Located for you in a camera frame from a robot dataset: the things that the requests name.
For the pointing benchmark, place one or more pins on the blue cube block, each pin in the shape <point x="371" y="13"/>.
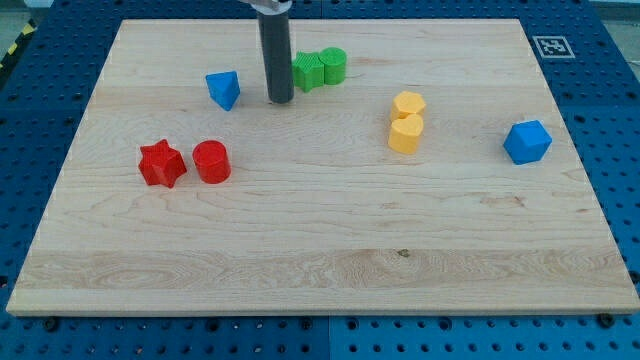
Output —
<point x="527" y="142"/>

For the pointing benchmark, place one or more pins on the light wooden board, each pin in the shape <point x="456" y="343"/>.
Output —
<point x="319" y="215"/>

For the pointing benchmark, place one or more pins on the silver rod mount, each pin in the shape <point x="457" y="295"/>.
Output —
<point x="269" y="6"/>

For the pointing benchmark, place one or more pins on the white fiducial marker tag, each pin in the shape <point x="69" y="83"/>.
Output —
<point x="553" y="47"/>

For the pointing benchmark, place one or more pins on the green cylinder block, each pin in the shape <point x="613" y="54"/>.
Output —
<point x="334" y="60"/>

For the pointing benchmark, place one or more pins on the blue triangle block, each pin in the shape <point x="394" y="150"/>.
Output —
<point x="224" y="88"/>

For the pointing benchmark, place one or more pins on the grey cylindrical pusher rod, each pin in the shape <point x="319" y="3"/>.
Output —
<point x="276" y="50"/>

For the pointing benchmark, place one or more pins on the yellow pentagon block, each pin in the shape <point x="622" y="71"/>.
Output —
<point x="407" y="103"/>

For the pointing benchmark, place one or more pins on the green star block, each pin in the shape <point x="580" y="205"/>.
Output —
<point x="308" y="71"/>

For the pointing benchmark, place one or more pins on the red cylinder block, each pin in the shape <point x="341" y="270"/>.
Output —
<point x="211" y="160"/>

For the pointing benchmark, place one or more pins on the red star block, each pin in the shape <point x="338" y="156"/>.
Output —
<point x="161" y="164"/>

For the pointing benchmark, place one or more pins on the yellow heart block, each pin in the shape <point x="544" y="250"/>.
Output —
<point x="405" y="134"/>

